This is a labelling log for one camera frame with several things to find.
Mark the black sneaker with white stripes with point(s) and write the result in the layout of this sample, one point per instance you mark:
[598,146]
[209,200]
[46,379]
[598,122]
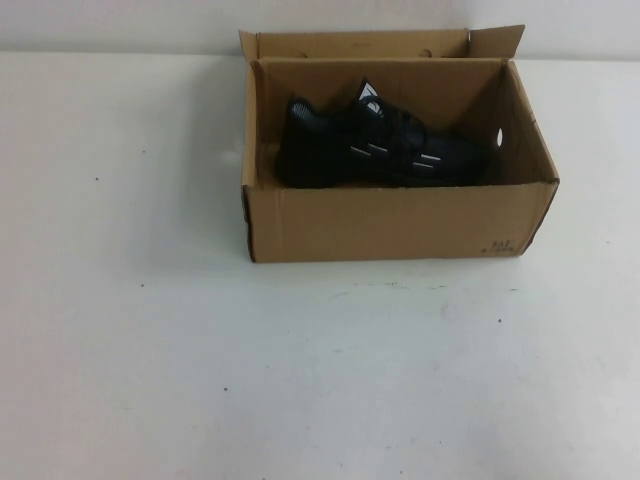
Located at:
[320,150]

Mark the brown cardboard shoe box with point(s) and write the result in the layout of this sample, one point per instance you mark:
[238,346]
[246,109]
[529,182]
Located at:
[400,225]

